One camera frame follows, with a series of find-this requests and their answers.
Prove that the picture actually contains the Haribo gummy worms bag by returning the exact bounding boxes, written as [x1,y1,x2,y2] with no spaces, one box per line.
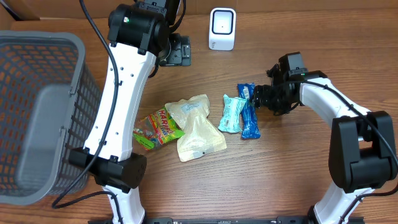
[133,107,185,150]

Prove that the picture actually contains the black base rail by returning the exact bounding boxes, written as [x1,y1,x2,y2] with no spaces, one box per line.
[88,216,365,224]

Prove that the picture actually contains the light teal snack packet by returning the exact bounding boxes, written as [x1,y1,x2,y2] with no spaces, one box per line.
[218,95,247,133]

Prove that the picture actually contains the grey plastic mesh basket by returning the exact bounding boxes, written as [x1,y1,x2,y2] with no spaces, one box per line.
[1,30,101,205]

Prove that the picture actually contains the beige paper pouch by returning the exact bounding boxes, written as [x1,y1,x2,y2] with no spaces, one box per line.
[165,95,227,162]

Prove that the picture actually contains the white barcode scanner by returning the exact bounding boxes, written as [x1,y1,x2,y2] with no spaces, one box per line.
[208,7,236,51]

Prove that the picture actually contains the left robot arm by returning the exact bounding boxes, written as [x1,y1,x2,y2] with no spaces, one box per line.
[68,1,186,223]

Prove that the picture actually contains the blue snack bar wrapper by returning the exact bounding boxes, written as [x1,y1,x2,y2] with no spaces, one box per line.
[237,83,261,139]

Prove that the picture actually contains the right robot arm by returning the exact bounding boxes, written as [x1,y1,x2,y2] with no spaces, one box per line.
[251,52,397,224]

